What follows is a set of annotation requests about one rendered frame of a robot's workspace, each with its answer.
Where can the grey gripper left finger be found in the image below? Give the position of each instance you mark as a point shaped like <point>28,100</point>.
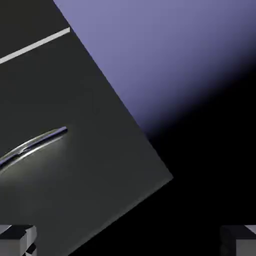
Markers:
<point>14,243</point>

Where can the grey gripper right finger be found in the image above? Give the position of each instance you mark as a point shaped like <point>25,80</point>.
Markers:
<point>243,244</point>

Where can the dark grey drawer front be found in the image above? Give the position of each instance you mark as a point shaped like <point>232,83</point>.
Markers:
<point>84,160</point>
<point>26,22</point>

